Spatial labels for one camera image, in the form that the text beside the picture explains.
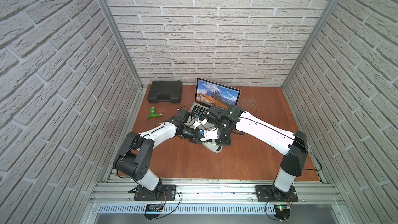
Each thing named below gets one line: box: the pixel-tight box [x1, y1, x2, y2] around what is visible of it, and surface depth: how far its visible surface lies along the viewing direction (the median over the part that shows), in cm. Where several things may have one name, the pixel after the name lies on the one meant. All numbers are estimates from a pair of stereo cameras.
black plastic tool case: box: [147, 80, 183, 104], surface depth 112 cm
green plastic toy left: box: [146, 106, 164, 120], surface depth 105 cm
